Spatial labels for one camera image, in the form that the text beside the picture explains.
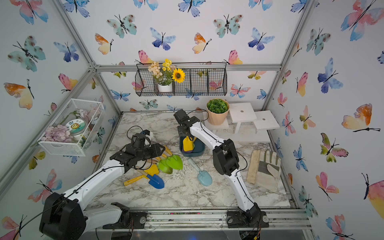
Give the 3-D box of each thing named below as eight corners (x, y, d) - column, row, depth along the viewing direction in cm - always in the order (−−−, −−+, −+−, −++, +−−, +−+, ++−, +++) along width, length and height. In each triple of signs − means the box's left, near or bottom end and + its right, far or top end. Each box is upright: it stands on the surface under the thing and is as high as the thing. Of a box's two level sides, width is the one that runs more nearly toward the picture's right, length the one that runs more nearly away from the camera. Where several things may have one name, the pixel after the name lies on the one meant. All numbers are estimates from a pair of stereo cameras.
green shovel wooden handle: (165, 178, 90) (164, 176, 88) (156, 165, 95) (155, 163, 93) (174, 171, 92) (173, 169, 90) (164, 159, 98) (164, 157, 96)
